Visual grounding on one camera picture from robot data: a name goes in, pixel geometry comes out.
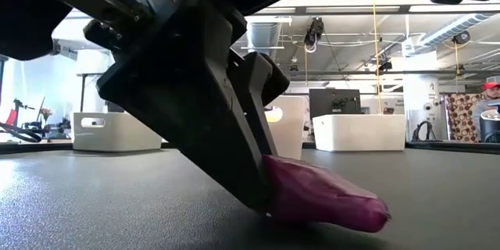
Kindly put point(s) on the person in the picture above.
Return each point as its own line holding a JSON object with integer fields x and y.
{"x": 478, "y": 115}

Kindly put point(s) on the red object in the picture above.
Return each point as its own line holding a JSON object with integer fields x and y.
{"x": 11, "y": 117}

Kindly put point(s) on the black round bin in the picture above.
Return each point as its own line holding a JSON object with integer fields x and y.
{"x": 490, "y": 131}

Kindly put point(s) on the black horizontal rail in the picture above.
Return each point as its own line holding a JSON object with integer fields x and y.
{"x": 429, "y": 72}

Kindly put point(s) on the black ceiling spotlight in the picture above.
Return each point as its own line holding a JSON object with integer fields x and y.
{"x": 314, "y": 31}
{"x": 461, "y": 37}

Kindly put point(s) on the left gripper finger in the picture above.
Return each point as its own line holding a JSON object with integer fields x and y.
{"x": 187, "y": 97}
{"x": 259, "y": 82}

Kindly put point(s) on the black metal rack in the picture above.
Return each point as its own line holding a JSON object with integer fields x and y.
{"x": 83, "y": 93}

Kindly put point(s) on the white plastic basket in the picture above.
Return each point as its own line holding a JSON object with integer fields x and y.
{"x": 291, "y": 133}
{"x": 359, "y": 133}

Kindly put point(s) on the small purple eggplant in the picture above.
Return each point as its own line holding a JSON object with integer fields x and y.
{"x": 324, "y": 199}

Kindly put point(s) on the silver ventilation duct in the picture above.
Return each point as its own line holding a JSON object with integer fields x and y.
{"x": 265, "y": 35}

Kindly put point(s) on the white ribbed duct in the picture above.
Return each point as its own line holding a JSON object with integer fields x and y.
{"x": 449, "y": 31}

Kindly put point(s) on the flower vase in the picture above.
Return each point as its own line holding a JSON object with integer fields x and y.
{"x": 45, "y": 112}

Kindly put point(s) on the black table mat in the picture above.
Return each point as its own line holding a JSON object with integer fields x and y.
{"x": 117, "y": 211}

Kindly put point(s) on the white round pillar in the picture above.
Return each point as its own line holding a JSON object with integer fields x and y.
{"x": 422, "y": 86}

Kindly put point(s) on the brown dotted curtain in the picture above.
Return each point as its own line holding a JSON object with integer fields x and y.
{"x": 461, "y": 117}

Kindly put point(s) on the grey plastic basket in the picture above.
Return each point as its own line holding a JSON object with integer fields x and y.
{"x": 125, "y": 136}

